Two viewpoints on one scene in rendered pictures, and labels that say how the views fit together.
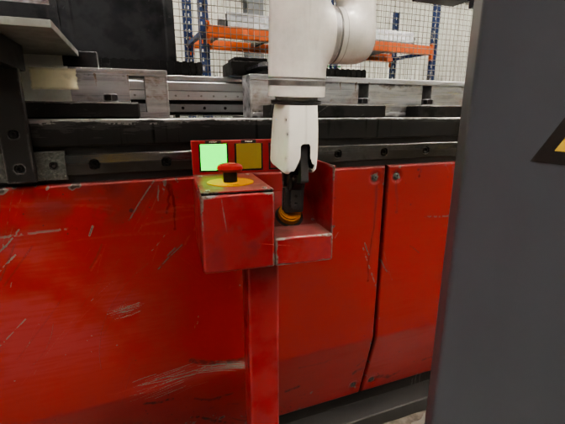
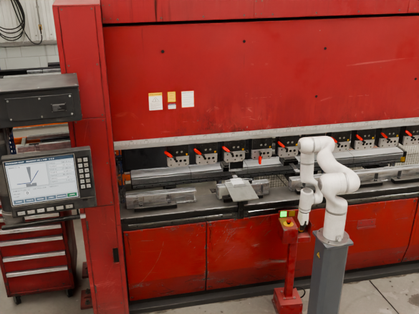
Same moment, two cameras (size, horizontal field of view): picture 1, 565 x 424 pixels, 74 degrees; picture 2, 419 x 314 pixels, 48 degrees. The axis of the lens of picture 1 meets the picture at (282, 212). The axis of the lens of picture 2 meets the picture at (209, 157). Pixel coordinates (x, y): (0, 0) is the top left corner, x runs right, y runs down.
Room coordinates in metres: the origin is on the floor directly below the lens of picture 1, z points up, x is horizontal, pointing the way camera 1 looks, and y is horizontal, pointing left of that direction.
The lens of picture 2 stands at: (-2.32, 0.18, 2.64)
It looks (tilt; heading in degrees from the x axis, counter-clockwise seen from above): 25 degrees down; 9
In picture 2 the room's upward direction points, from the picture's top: straight up
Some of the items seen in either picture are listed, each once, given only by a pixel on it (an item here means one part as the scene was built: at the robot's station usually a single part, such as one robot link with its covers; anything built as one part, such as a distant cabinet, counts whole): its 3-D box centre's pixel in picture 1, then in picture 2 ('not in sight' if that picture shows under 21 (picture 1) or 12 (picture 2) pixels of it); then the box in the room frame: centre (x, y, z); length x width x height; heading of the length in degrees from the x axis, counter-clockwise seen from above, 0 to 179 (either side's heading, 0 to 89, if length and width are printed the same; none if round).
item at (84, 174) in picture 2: not in sight; (51, 179); (-0.18, 1.40, 1.42); 0.45 x 0.12 x 0.36; 116
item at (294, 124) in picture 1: (294, 132); (303, 215); (0.58, -0.02, 0.86); 0.10 x 0.07 x 0.11; 16
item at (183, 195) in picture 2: not in sight; (161, 197); (0.56, 0.99, 0.92); 0.50 x 0.06 x 0.10; 111
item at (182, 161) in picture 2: not in sight; (177, 154); (0.60, 0.88, 1.26); 0.15 x 0.09 x 0.17; 111
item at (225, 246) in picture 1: (258, 198); (293, 226); (0.60, 0.04, 0.75); 0.20 x 0.16 x 0.18; 106
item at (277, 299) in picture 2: not in sight; (288, 303); (0.57, 0.03, 0.06); 0.25 x 0.20 x 0.12; 16
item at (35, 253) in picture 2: not in sight; (37, 235); (0.54, 2.01, 0.50); 0.50 x 0.50 x 1.00; 21
